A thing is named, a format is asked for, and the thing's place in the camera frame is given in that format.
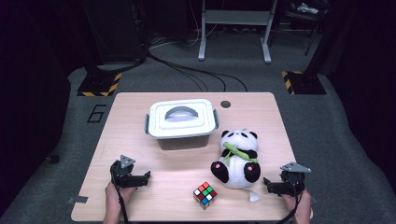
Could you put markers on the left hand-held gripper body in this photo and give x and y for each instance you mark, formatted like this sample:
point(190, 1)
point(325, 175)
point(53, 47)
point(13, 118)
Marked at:
point(123, 179)

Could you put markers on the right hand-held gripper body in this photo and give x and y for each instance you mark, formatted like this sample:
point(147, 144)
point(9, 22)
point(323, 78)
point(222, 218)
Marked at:
point(292, 182)

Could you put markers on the panda plush toy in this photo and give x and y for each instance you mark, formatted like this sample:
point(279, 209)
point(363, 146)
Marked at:
point(238, 168)

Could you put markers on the brown translucent storage box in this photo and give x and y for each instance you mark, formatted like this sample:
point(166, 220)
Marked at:
point(183, 142)

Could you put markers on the colourful puzzle cube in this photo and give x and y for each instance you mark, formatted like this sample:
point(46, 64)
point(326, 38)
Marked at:
point(205, 195)

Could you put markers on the person's left hand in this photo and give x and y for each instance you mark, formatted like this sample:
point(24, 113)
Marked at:
point(112, 199)

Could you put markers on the person's right hand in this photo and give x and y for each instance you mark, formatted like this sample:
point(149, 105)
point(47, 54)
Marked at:
point(303, 207)

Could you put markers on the grey tape strip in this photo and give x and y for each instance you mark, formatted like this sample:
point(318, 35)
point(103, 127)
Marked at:
point(314, 199)
point(77, 199)

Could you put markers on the black round floor object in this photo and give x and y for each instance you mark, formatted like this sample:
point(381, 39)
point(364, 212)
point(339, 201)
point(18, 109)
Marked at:
point(53, 159)

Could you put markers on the dark round table grommet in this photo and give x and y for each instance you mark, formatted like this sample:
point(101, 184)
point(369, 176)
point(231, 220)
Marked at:
point(225, 104)

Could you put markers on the black yellow striped stand base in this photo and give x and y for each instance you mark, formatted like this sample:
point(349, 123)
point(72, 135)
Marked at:
point(98, 84)
point(306, 83)

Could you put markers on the dark cabinet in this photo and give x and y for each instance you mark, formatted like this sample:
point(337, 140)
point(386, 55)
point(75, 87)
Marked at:
point(115, 31)

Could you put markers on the dark cluttered table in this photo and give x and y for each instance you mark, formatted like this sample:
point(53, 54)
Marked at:
point(306, 14)

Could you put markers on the white metal stand frame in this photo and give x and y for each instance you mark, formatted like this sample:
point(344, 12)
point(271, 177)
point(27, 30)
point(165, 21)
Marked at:
point(236, 17)

